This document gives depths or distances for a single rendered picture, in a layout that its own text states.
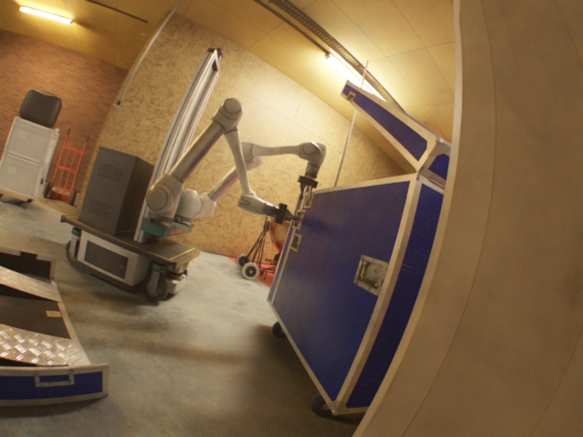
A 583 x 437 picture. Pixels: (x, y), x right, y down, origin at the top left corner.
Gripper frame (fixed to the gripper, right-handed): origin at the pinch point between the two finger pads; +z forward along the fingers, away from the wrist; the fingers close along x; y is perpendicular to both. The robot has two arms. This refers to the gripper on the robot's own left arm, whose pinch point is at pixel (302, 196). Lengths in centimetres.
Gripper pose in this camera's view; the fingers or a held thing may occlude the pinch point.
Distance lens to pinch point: 173.2
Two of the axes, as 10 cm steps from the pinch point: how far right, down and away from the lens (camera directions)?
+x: -9.2, -2.9, -2.7
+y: -2.1, -2.0, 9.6
